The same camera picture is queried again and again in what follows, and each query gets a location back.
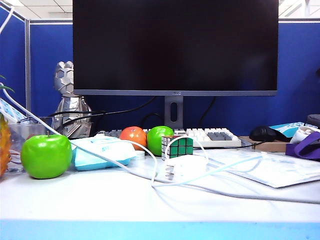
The white charging base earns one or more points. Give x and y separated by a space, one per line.
190 165

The grey monitor stand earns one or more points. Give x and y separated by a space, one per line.
167 110

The small green stickered fruit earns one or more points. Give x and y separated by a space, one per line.
157 138

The orange fruit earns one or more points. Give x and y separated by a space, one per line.
133 135

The Rubik's cube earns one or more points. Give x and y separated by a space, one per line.
183 147

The small white round container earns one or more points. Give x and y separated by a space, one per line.
140 156

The white and grey keyboard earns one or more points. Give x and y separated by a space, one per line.
215 136

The black computer monitor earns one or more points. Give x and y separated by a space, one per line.
175 50

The blue wet wipes pack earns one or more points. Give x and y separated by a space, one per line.
87 162

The black computer mouse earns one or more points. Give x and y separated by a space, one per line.
262 133

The silver figurine statue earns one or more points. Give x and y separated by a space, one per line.
64 77

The brown cardboard board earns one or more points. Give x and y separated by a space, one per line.
270 146

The large green apple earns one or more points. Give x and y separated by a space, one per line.
46 157

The blue office partition panel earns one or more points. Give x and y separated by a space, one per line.
50 62
12 62

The clear plastic document sleeve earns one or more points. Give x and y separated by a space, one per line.
275 172

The blue and white pack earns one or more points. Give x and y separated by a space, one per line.
287 125

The clear plastic container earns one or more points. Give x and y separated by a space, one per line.
22 130

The white cup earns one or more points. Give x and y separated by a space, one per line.
300 134

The purple cloth bag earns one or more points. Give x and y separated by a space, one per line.
307 148

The white power strip blue sockets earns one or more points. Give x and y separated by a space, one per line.
10 111

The dark grey round object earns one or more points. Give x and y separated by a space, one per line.
313 119

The orange pineapple with leaves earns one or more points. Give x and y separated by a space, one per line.
3 145

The grey partition post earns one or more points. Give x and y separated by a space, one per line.
27 75

